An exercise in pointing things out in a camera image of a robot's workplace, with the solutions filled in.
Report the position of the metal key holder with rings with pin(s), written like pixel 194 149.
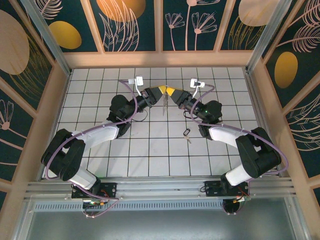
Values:
pixel 165 105

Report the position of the black key tag white label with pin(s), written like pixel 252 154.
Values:
pixel 186 132

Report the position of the small silver key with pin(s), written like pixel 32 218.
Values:
pixel 188 139

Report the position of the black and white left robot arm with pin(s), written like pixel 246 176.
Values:
pixel 100 136

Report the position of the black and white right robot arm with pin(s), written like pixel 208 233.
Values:
pixel 225 135

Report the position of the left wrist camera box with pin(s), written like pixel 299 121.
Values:
pixel 139 80

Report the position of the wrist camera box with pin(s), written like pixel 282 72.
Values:
pixel 194 82
pixel 139 80

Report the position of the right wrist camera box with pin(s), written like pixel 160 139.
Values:
pixel 194 82

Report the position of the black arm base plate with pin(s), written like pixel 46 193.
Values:
pixel 212 187
pixel 110 187

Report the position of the aluminium mounting rail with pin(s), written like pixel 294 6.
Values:
pixel 162 186

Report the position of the aluminium corner post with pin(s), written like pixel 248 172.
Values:
pixel 48 37
pixel 267 37

